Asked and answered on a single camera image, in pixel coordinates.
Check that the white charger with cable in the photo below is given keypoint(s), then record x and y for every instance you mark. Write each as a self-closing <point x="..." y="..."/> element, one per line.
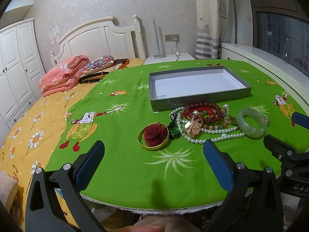
<point x="176" y="50"/>

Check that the gold bangle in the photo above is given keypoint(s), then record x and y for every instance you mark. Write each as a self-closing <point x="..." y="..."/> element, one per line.
<point x="142" y="143"/>

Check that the red rose brooch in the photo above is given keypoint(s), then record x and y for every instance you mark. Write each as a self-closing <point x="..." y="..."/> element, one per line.
<point x="155" y="135"/>

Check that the bare left hand thumb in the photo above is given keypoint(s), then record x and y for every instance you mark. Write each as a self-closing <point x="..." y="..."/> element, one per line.
<point x="146" y="228"/>

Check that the gold leaf pendant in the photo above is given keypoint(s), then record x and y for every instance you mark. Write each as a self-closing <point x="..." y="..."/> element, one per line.
<point x="232" y="120"/>

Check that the green cartoon print cloth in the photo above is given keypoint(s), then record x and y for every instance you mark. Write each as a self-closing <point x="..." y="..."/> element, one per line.
<point x="178" y="175"/>

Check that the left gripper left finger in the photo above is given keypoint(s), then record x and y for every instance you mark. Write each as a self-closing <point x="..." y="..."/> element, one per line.
<point x="43" y="210"/>

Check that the white window bench cabinet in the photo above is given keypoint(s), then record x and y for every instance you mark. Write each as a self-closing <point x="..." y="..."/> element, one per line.
<point x="288" y="77"/>

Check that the folded pink quilt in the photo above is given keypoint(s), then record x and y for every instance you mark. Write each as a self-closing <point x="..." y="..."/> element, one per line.
<point x="63" y="76"/>

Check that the paper notice on wall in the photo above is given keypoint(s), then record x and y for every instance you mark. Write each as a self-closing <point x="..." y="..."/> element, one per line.
<point x="54" y="35"/>

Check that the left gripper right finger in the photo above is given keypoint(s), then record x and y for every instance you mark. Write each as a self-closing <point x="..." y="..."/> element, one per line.
<point x="253" y="202"/>

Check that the grey shallow box tray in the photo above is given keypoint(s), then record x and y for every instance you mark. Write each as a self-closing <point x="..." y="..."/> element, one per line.
<point x="182" y="87"/>

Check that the wall power socket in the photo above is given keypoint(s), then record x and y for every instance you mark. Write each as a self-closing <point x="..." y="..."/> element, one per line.
<point x="172" y="38"/>

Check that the yellow daisy bedspread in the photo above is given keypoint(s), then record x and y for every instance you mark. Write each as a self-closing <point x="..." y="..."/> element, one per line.
<point x="61" y="126"/>

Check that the white nightstand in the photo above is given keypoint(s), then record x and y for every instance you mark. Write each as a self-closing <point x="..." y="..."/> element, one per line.
<point x="169" y="58"/>

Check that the pale green jade bangle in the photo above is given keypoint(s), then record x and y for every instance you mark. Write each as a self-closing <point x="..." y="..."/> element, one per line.
<point x="251" y="123"/>

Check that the striped ship print curtain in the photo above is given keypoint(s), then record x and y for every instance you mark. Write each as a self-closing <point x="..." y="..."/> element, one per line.
<point x="212" y="18"/>

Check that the white bed headboard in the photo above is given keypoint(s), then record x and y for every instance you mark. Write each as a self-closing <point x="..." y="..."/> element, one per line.
<point x="99" y="37"/>

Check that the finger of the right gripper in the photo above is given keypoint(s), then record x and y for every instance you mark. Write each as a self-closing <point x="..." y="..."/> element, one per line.
<point x="300" y="119"/>
<point x="288" y="156"/>

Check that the white desk lamp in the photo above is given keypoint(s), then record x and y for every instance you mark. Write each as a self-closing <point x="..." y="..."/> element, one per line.
<point x="157" y="53"/>

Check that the white wardrobe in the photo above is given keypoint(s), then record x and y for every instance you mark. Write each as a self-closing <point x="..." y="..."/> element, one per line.
<point x="21" y="70"/>

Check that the patterned embroidered pillow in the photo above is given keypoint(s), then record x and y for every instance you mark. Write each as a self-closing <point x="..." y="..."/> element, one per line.
<point x="98" y="65"/>

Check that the gold ring scarf clip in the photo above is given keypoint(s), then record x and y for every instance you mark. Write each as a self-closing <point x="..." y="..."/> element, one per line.
<point x="194" y="126"/>

